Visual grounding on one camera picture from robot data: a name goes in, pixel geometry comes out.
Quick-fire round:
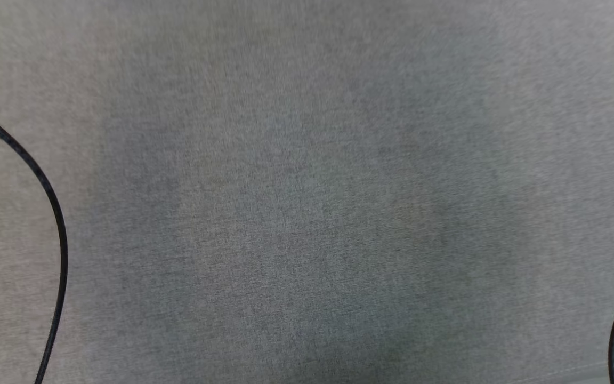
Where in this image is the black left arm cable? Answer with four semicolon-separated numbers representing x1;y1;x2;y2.
0;99;69;384

